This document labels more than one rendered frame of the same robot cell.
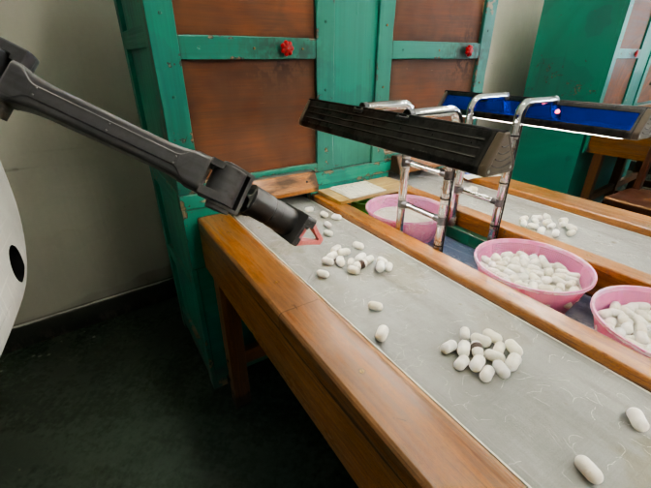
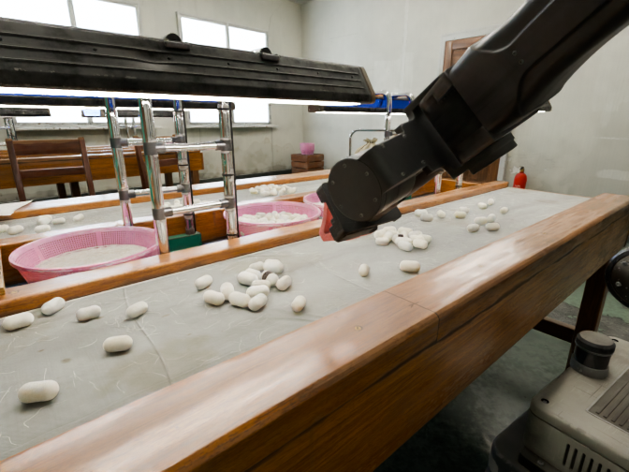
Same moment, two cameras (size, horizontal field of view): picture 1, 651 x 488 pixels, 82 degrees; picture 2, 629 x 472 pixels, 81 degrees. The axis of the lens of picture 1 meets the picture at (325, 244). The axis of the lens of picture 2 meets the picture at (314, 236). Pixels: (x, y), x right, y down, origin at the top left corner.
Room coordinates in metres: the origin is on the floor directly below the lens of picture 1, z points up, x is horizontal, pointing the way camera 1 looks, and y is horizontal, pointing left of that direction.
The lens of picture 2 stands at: (0.81, 0.50, 1.01)
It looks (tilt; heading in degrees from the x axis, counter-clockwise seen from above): 17 degrees down; 262
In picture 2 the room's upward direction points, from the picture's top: straight up
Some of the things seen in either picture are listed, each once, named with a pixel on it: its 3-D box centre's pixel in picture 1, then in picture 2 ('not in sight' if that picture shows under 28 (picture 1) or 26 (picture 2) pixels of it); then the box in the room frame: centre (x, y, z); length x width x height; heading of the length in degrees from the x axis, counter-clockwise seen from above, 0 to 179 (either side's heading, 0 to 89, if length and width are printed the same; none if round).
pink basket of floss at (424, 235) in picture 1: (404, 220); (96, 265); (1.16, -0.27, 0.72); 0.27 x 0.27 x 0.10
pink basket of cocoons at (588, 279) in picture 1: (527, 278); (272, 227); (0.79, -0.50, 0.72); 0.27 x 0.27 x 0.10
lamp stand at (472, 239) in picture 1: (497, 172); (142, 165); (1.12, -0.53, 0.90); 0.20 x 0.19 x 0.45; 32
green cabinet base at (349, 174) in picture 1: (322, 236); not in sight; (1.66, 0.02, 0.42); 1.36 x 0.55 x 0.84; 122
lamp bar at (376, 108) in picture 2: not in sight; (369, 104); (0.35, -1.12, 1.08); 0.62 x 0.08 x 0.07; 32
